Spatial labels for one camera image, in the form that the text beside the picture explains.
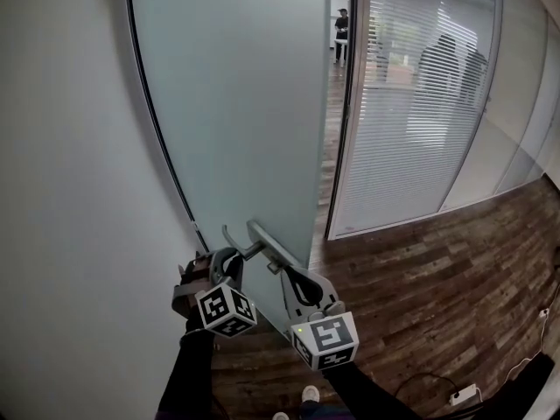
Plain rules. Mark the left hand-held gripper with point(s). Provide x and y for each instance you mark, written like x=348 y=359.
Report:
x=227 y=311

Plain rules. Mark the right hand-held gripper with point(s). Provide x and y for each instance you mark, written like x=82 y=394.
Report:
x=326 y=335

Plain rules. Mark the frosted glass door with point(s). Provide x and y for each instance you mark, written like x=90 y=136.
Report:
x=232 y=103

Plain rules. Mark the person's right forearm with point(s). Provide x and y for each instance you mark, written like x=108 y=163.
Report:
x=363 y=392

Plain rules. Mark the person's left forearm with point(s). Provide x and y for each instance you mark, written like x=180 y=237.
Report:
x=188 y=366

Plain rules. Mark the white glass mounting clip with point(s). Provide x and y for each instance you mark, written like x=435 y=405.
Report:
x=193 y=226

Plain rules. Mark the person's left hand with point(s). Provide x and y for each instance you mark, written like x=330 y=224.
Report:
x=197 y=271

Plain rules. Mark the person's right white shoe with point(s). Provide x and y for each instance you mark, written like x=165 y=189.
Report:
x=310 y=394

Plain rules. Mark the person's white shoe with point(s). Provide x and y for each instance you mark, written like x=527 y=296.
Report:
x=310 y=394
x=280 y=416

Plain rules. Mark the person's right leg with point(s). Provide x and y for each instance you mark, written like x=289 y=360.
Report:
x=311 y=410

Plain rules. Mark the person's left white shoe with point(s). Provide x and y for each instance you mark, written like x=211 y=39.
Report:
x=280 y=416

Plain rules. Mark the glass partition panel with blinds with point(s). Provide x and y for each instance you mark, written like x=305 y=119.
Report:
x=540 y=138
x=394 y=147
x=503 y=116

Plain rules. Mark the white power strip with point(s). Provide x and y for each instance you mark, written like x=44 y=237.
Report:
x=464 y=394

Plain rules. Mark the white plug adapter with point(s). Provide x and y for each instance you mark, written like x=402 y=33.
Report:
x=543 y=312

